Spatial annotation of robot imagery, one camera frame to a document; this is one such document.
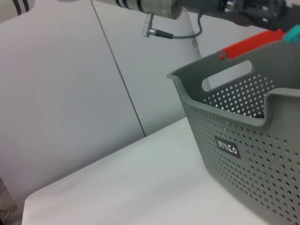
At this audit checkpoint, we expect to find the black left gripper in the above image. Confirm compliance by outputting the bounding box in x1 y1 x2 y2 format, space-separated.
174 0 300 27

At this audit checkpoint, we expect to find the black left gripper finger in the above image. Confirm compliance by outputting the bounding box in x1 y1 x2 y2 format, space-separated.
260 11 300 33

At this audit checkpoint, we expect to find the teal square brick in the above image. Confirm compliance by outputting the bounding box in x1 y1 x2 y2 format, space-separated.
282 24 300 45

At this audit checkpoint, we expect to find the grey-green perforated storage bin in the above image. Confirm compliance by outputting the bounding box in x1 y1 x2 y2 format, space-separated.
166 39 300 225

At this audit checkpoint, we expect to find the brown background object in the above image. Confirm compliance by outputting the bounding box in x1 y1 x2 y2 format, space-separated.
0 177 19 225

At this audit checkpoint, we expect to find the orange bin handle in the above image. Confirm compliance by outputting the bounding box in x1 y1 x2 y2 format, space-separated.
217 29 288 60

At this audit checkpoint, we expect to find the metal wall hinge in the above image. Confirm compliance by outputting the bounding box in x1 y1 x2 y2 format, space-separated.
190 30 199 47

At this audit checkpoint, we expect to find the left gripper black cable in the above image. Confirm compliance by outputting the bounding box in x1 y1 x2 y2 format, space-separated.
142 9 203 40

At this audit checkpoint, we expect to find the thin grey background cable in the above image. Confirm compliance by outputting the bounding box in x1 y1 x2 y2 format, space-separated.
90 0 147 137

